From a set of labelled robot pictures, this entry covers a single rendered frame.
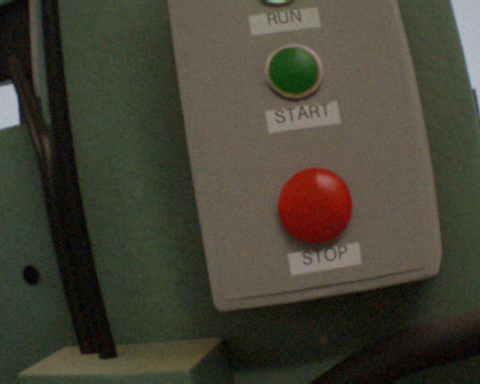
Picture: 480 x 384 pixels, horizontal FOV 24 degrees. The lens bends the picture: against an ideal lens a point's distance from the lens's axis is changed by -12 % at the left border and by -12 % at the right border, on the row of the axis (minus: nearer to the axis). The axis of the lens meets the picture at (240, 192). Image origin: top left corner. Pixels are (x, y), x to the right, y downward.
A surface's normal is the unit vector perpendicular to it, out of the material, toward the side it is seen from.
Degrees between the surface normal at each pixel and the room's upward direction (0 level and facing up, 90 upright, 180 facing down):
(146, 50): 90
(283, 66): 89
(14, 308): 90
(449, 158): 90
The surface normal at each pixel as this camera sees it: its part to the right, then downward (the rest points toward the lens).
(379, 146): -0.18, 0.08
